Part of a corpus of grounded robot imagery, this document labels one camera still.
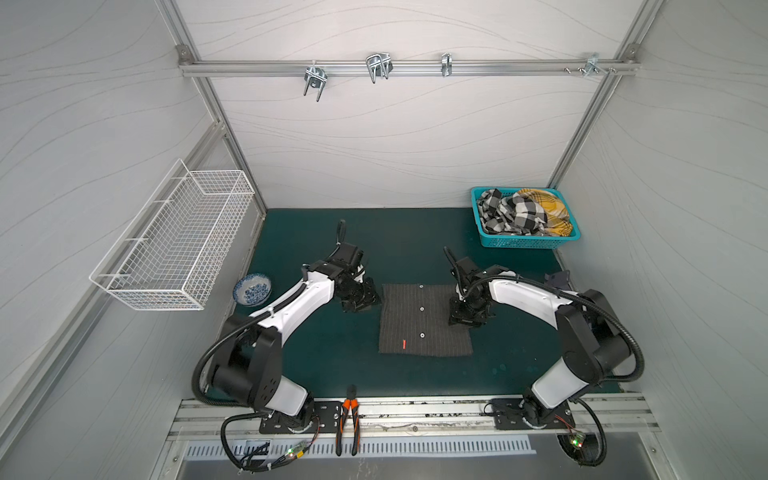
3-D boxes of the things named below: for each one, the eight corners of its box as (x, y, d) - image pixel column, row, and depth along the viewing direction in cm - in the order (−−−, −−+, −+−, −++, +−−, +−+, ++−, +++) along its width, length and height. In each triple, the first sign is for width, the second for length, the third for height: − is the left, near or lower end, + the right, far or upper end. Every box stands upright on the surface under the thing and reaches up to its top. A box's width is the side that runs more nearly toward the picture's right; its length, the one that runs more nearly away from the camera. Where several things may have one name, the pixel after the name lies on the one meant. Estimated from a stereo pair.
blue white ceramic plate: (234, 306, 94) (228, 299, 91) (244, 280, 100) (239, 273, 97) (266, 306, 94) (261, 300, 91) (274, 280, 101) (270, 273, 97)
